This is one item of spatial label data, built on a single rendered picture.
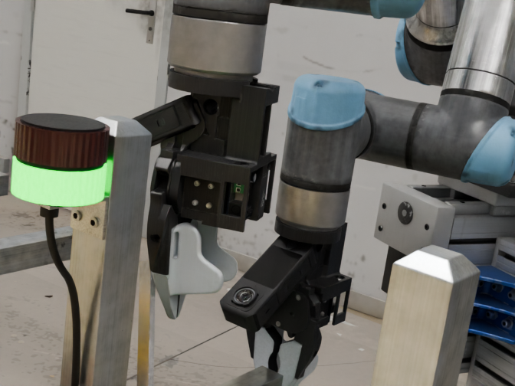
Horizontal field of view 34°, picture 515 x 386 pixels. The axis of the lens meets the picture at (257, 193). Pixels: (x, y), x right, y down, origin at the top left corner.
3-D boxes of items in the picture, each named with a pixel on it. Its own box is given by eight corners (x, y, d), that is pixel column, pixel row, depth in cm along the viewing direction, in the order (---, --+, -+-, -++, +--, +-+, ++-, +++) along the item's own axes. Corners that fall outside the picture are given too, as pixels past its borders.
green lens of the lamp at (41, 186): (64, 178, 59) (67, 147, 59) (123, 199, 56) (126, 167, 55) (-9, 187, 54) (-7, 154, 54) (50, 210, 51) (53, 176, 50)
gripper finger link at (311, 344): (315, 381, 89) (327, 305, 87) (306, 385, 88) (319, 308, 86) (280, 364, 92) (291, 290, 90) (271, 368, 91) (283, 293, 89)
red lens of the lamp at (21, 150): (67, 143, 59) (70, 112, 58) (126, 163, 55) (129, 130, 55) (-6, 149, 54) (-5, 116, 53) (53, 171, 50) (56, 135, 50)
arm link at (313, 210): (325, 196, 82) (260, 176, 87) (318, 240, 84) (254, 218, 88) (364, 188, 88) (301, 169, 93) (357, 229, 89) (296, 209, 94)
